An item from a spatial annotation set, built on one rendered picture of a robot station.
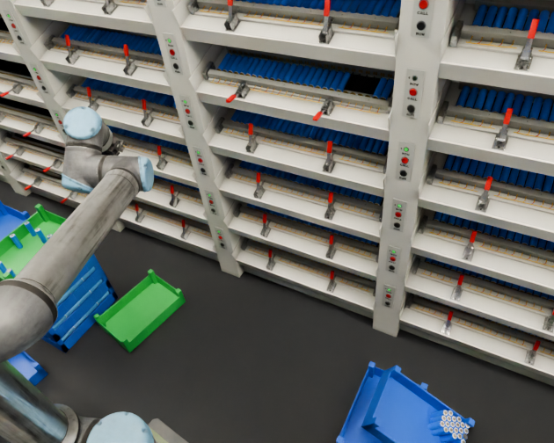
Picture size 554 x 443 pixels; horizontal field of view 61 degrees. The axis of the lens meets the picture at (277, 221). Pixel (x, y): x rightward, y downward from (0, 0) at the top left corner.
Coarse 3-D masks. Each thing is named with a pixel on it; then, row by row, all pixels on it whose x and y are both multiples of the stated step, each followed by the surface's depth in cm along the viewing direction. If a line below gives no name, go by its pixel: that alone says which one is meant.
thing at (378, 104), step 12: (216, 72) 140; (228, 72) 138; (252, 84) 136; (264, 84) 133; (276, 84) 131; (288, 84) 130; (312, 96) 128; (324, 96) 126; (336, 96) 124; (348, 96) 123; (360, 96) 122; (348, 108) 123; (384, 108) 120
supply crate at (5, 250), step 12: (36, 216) 178; (48, 216) 180; (60, 216) 175; (24, 228) 175; (36, 228) 179; (48, 228) 178; (24, 240) 175; (36, 240) 174; (0, 252) 169; (12, 252) 171; (24, 252) 170; (36, 252) 169; (12, 264) 166; (24, 264) 166; (0, 276) 163
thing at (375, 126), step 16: (224, 48) 148; (208, 64) 142; (192, 80) 138; (208, 80) 142; (208, 96) 140; (224, 96) 137; (256, 96) 134; (272, 96) 133; (288, 96) 131; (256, 112) 137; (272, 112) 133; (288, 112) 129; (304, 112) 127; (336, 112) 125; (352, 112) 123; (336, 128) 127; (352, 128) 123; (368, 128) 120; (384, 128) 118
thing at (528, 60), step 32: (480, 0) 103; (512, 0) 100; (544, 0) 98; (448, 32) 99; (480, 32) 98; (512, 32) 96; (544, 32) 97; (448, 64) 99; (480, 64) 97; (512, 64) 95; (544, 64) 93
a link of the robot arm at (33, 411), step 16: (0, 368) 89; (16, 368) 97; (0, 384) 89; (16, 384) 94; (32, 384) 102; (0, 400) 90; (16, 400) 94; (32, 400) 99; (48, 400) 109; (0, 416) 93; (16, 416) 96; (32, 416) 100; (48, 416) 106; (64, 416) 116; (0, 432) 98; (16, 432) 99; (32, 432) 102; (48, 432) 107; (64, 432) 113; (80, 432) 117
